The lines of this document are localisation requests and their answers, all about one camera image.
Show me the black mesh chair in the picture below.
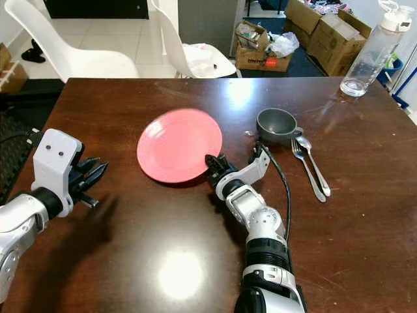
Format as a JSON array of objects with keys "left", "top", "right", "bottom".
[{"left": 0, "top": 108, "right": 35, "bottom": 200}]

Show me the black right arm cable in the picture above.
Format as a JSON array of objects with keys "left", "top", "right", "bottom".
[{"left": 258, "top": 143, "right": 293, "bottom": 243}]

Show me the dark grey cup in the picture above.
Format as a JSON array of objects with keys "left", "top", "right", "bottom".
[{"left": 255, "top": 108, "right": 304, "bottom": 146}]

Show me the clear plastic water bottle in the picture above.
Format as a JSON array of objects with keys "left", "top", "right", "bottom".
[{"left": 339, "top": 0, "right": 415, "bottom": 98}]

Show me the silver fork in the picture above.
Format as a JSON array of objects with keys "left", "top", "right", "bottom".
[{"left": 291, "top": 139, "right": 328, "bottom": 203}]

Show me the dark low cabinet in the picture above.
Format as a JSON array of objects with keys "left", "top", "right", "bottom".
[{"left": 42, "top": 0, "right": 150, "bottom": 20}]

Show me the silver spoon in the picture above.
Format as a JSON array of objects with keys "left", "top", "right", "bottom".
[{"left": 295, "top": 134, "right": 332, "bottom": 198}]

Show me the clear bag on chair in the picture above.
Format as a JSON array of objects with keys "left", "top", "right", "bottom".
[{"left": 181, "top": 43, "right": 221, "bottom": 77}]

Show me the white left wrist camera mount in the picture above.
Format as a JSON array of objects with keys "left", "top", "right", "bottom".
[{"left": 32, "top": 128, "right": 85, "bottom": 204}]

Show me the white plastic bag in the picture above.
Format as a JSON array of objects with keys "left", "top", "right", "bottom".
[{"left": 266, "top": 31, "right": 300, "bottom": 59}]

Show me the white plastic chair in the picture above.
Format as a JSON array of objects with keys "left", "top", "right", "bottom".
[
  {"left": 149, "top": 0, "right": 242, "bottom": 80},
  {"left": 3, "top": 0, "right": 140, "bottom": 83}
]

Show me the plain brown cardboard box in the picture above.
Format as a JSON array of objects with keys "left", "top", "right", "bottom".
[{"left": 283, "top": 0, "right": 324, "bottom": 37}]

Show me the black shoe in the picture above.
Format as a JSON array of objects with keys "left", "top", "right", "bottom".
[{"left": 21, "top": 38, "right": 47, "bottom": 65}]

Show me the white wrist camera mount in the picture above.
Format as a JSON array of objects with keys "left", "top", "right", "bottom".
[
  {"left": 32, "top": 128, "right": 85, "bottom": 204},
  {"left": 215, "top": 145, "right": 272, "bottom": 198}
]

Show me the pink round plate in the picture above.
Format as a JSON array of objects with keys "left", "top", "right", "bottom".
[{"left": 137, "top": 108, "right": 224, "bottom": 185}]

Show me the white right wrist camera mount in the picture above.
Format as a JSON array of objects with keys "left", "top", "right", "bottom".
[{"left": 215, "top": 145, "right": 272, "bottom": 198}]

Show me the blue plastic basket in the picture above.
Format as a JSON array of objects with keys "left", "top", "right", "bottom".
[{"left": 384, "top": 53, "right": 406, "bottom": 87}]

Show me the large closed cardboard box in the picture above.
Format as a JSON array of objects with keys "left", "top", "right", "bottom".
[{"left": 306, "top": 9, "right": 373, "bottom": 78}]

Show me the cardboard box with clutter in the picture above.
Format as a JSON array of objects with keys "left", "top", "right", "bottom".
[{"left": 235, "top": 20, "right": 293, "bottom": 73}]

